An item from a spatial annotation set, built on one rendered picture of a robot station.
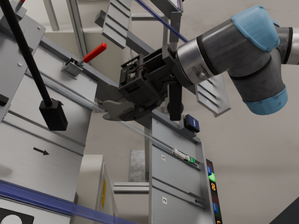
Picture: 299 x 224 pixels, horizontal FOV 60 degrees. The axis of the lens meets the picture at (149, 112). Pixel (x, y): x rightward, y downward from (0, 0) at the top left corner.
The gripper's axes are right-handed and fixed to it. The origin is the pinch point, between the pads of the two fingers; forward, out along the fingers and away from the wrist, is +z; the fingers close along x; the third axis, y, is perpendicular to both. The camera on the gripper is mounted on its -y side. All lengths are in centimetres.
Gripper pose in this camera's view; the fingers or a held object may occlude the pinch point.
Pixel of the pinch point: (110, 114)
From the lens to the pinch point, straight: 57.9
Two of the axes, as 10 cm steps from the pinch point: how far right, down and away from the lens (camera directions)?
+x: -0.1, 7.6, -6.5
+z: -8.1, 3.7, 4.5
